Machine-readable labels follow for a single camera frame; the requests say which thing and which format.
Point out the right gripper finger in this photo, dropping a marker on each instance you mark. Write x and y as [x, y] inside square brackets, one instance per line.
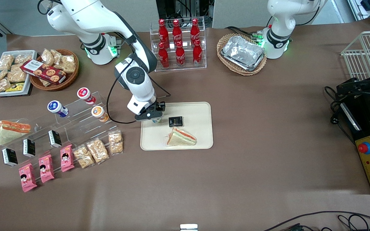
[162, 115]
[150, 119]

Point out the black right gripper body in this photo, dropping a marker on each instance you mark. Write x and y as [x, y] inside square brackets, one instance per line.
[159, 106]

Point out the green gum bottle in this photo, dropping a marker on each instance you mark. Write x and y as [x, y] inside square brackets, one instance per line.
[157, 121]

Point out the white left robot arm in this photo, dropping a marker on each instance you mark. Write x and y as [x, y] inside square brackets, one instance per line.
[279, 19]

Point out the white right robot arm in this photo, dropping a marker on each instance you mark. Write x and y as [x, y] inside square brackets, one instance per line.
[85, 16]

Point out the beige plastic tray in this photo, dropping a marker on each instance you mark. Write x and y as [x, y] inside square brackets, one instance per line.
[201, 134]

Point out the orange gum bottle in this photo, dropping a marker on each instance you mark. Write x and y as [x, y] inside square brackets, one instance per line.
[99, 113]

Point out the red gum bottle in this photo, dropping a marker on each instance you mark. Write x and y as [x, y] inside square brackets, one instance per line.
[85, 95]

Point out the blue gum bottle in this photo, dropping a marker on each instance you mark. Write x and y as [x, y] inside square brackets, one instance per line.
[57, 108]

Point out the black white gum box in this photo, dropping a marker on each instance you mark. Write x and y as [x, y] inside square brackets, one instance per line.
[55, 139]
[29, 148]
[10, 157]

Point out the white rectangular tray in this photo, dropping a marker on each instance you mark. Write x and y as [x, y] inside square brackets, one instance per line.
[30, 56]

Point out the wrapped triangle sandwich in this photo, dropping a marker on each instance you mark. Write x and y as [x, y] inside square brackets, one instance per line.
[181, 138]
[11, 131]

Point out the black sealing machine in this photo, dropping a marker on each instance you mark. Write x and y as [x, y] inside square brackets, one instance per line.
[365, 128]

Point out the clear acrylic bottle rack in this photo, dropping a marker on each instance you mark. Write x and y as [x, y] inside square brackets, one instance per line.
[185, 69]

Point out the red cola bottle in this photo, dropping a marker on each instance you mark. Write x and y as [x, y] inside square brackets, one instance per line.
[162, 32]
[176, 31]
[197, 54]
[163, 57]
[195, 31]
[180, 57]

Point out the red emergency stop button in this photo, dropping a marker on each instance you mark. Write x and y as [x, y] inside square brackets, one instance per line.
[364, 148]

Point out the clear acrylic step display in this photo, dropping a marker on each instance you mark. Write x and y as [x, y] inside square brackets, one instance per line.
[79, 128]

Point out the oval light wicker basket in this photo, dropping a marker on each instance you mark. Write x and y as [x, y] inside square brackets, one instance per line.
[236, 72]

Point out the round brown wicker basket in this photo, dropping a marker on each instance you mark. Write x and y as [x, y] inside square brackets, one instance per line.
[71, 78]

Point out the pink snack pack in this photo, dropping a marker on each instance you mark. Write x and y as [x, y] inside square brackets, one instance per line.
[27, 178]
[66, 158]
[46, 169]

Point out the aluminium foil container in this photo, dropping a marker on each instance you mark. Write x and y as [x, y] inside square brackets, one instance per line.
[242, 51]

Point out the black background equipment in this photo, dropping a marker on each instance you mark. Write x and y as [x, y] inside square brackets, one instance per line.
[165, 8]

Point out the red cookie box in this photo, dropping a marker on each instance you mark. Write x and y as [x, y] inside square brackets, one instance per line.
[43, 72]

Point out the small grey white device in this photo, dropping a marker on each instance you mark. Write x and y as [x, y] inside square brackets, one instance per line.
[189, 227]

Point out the yellow snack packet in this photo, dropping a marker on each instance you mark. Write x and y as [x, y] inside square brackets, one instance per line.
[15, 87]

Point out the metal shelf frame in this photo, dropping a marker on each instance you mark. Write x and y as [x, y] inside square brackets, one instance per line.
[369, 4]

